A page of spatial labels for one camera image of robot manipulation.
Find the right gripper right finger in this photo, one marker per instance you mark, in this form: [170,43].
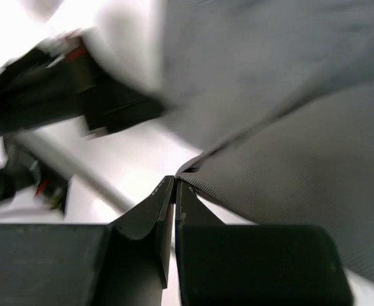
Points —
[220,264]

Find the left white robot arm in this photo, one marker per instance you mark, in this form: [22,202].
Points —
[92,59]

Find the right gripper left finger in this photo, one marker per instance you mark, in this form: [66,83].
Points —
[125,262]

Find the grey pleated skirt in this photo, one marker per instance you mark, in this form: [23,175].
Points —
[279,96]

